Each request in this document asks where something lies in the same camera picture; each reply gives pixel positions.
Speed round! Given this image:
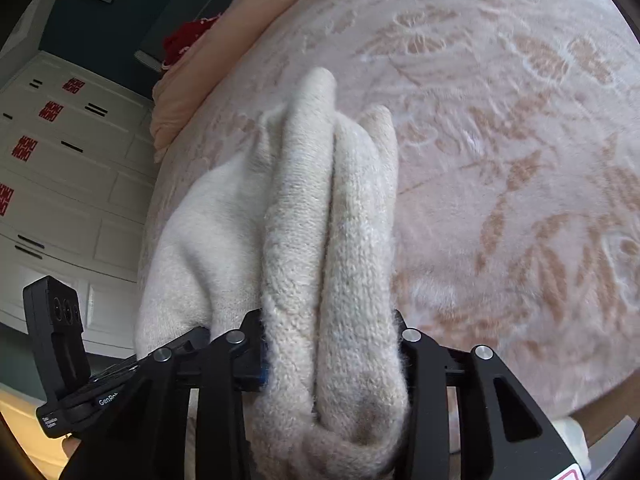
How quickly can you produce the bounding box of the cream knit sweater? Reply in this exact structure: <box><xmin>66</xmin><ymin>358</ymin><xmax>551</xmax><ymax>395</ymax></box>
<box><xmin>134</xmin><ymin>68</ymin><xmax>408</xmax><ymax>479</ymax></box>

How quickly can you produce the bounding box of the red pillow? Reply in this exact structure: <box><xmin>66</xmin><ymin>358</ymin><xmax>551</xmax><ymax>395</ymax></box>
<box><xmin>160</xmin><ymin>14</ymin><xmax>220</xmax><ymax>72</ymax></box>

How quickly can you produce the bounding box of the white wardrobe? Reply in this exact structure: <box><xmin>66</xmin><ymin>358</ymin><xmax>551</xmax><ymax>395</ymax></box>
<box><xmin>0</xmin><ymin>52</ymin><xmax>157</xmax><ymax>358</ymax></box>

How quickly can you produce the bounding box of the pink floral bed blanket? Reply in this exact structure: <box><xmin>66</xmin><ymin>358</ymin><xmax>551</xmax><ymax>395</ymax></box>
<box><xmin>140</xmin><ymin>0</ymin><xmax>639</xmax><ymax>416</ymax></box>

